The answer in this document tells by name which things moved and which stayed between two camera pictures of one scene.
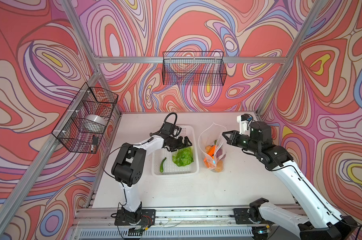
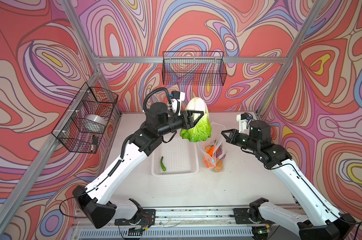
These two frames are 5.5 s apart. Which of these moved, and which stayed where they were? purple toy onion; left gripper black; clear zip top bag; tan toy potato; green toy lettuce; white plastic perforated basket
Moved: green toy lettuce; left gripper black
Stayed: tan toy potato; white plastic perforated basket; clear zip top bag; purple toy onion
